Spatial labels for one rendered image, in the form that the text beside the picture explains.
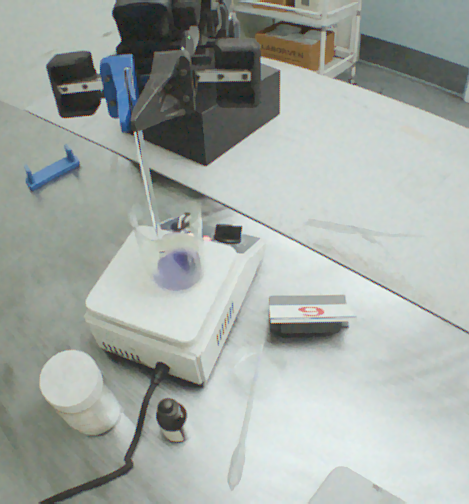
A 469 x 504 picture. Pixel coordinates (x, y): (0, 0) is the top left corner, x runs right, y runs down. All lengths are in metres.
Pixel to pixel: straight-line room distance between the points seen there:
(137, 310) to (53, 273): 0.22
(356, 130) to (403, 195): 0.19
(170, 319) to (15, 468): 0.23
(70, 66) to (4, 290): 0.33
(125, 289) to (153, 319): 0.05
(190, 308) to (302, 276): 0.18
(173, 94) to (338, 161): 0.41
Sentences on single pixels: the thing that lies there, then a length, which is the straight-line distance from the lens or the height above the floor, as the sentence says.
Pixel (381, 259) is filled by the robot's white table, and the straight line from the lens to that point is 0.58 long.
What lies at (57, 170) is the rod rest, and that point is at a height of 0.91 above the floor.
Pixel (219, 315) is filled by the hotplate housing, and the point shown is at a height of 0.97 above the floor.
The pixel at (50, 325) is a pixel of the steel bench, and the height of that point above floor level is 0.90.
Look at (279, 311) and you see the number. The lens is 0.48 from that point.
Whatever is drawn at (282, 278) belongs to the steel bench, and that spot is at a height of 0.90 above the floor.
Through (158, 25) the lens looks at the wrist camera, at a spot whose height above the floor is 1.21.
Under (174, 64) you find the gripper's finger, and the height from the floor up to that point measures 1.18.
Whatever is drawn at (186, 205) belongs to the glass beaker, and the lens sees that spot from 0.41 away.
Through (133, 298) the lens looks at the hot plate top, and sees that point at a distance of 0.42.
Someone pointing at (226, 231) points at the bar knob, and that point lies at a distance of 0.51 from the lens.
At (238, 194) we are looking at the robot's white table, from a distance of 0.65.
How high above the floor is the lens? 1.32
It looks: 47 degrees down
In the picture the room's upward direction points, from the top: 3 degrees counter-clockwise
